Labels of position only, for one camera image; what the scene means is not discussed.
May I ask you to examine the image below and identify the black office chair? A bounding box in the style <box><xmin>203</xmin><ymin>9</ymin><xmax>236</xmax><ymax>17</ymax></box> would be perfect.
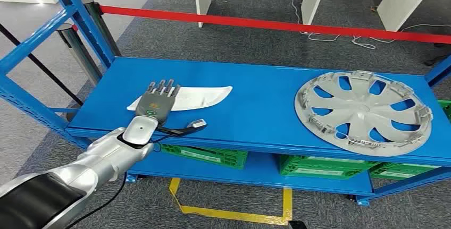
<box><xmin>424</xmin><ymin>43</ymin><xmax>451</xmax><ymax>67</ymax></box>

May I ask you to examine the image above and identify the black camera bracket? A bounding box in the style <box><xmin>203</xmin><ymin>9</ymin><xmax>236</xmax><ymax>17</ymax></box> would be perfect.
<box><xmin>155</xmin><ymin>124</ymin><xmax>208</xmax><ymax>139</ymax></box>

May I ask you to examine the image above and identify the white curved plastic panel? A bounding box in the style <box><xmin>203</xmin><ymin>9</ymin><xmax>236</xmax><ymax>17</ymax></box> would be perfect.
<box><xmin>127</xmin><ymin>86</ymin><xmax>233</xmax><ymax>112</ymax></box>

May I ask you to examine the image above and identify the black barrier belt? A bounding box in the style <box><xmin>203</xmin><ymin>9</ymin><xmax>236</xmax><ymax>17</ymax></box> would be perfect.
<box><xmin>0</xmin><ymin>23</ymin><xmax>84</xmax><ymax>107</ymax></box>

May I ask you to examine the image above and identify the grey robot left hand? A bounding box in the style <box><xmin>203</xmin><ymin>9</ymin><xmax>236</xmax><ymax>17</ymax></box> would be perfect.
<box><xmin>135</xmin><ymin>79</ymin><xmax>181</xmax><ymax>124</ymax></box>

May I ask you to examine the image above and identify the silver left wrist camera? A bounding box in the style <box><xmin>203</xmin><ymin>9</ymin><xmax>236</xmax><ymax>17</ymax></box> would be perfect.
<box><xmin>187</xmin><ymin>118</ymin><xmax>208</xmax><ymax>130</ymax></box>

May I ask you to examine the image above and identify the silver wheel hubcap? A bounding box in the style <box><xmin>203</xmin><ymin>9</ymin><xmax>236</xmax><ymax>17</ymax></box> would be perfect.
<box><xmin>294</xmin><ymin>71</ymin><xmax>433</xmax><ymax>157</ymax></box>

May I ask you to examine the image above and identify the blue metal shelf rack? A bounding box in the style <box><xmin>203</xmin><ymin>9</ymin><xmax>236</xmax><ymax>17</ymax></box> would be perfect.
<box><xmin>0</xmin><ymin>0</ymin><xmax>451</xmax><ymax>207</ymax></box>

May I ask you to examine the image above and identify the red barrier belt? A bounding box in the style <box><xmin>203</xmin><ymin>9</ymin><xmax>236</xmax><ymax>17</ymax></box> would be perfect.
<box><xmin>72</xmin><ymin>5</ymin><xmax>451</xmax><ymax>45</ymax></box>

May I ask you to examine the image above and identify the green plastic crate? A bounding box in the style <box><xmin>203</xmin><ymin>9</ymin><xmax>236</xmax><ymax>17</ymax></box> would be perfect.
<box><xmin>276</xmin><ymin>154</ymin><xmax>382</xmax><ymax>181</ymax></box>
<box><xmin>370</xmin><ymin>100</ymin><xmax>451</xmax><ymax>181</ymax></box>
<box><xmin>160</xmin><ymin>143</ymin><xmax>248</xmax><ymax>171</ymax></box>

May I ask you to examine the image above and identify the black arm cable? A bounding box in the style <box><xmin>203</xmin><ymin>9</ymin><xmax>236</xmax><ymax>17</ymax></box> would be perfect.
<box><xmin>66</xmin><ymin>171</ymin><xmax>128</xmax><ymax>229</ymax></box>

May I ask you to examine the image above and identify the white floor cable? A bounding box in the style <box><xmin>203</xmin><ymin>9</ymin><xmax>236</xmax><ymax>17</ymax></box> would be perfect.
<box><xmin>282</xmin><ymin>0</ymin><xmax>451</xmax><ymax>50</ymax></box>

